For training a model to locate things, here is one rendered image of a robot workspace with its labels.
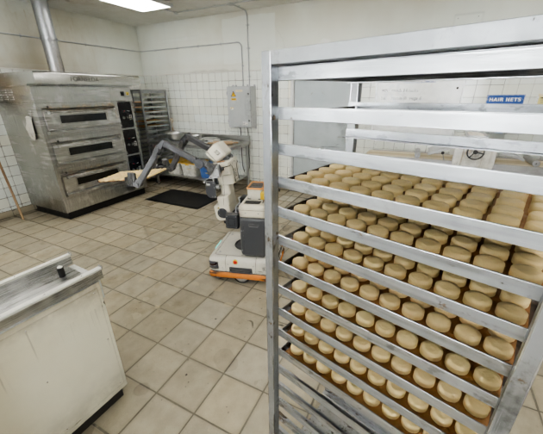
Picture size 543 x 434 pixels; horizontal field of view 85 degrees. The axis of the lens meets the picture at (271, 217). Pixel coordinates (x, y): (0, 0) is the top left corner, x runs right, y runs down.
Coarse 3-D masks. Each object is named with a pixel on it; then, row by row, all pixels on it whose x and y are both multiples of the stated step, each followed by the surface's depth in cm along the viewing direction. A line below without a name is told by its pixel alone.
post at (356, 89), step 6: (354, 84) 102; (360, 84) 102; (354, 90) 103; (360, 90) 103; (354, 96) 103; (360, 96) 104; (348, 126) 108; (354, 126) 106; (348, 138) 109; (348, 144) 110; (354, 144) 110; (348, 150) 111; (354, 150) 111; (324, 396) 164
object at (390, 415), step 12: (300, 360) 104; (312, 360) 102; (324, 372) 98; (336, 384) 95; (348, 384) 93; (360, 396) 91; (372, 396) 89; (372, 408) 88; (384, 408) 86; (396, 420) 84; (408, 420) 82; (408, 432) 81; (420, 432) 81
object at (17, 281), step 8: (64, 256) 165; (40, 264) 157; (48, 264) 158; (56, 264) 162; (64, 264) 165; (24, 272) 150; (32, 272) 152; (40, 272) 155; (48, 272) 159; (8, 280) 144; (16, 280) 147; (24, 280) 150; (32, 280) 153; (0, 288) 142; (8, 288) 144
